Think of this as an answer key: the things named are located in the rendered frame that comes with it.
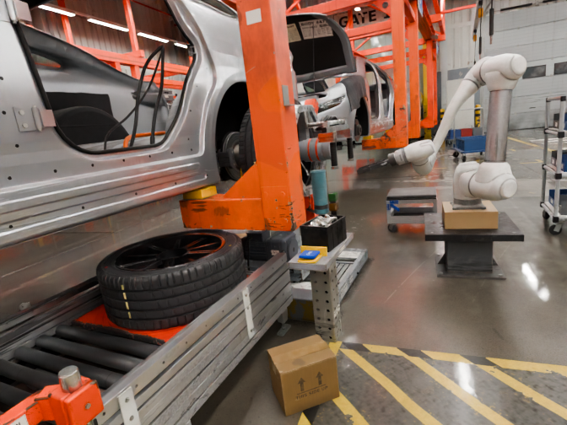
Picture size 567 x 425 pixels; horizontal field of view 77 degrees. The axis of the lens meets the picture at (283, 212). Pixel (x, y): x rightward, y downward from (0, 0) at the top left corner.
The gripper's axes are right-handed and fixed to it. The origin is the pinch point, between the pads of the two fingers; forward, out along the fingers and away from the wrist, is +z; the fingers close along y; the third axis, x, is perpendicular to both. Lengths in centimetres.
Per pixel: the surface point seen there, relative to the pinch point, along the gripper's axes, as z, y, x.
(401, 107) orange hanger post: -15, -353, -37
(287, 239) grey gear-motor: 44, 40, 20
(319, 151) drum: 18.1, 11.6, -19.7
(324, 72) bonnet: 70, -338, -127
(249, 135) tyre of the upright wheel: 47, 32, -42
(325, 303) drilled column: 22, 74, 46
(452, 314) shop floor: -26, 39, 80
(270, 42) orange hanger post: 6, 66, -70
